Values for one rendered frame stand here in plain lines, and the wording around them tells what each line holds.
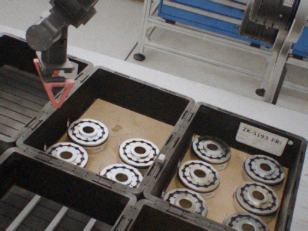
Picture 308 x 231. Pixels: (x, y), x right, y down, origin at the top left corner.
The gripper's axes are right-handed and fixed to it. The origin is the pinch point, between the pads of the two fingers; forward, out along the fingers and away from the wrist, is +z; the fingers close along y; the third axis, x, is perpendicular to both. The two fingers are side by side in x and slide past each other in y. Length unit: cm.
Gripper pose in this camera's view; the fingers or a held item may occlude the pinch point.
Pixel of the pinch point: (52, 95)
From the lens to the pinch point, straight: 118.0
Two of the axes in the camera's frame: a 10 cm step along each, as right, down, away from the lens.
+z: -1.2, 8.8, 4.6
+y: 3.6, 4.7, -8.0
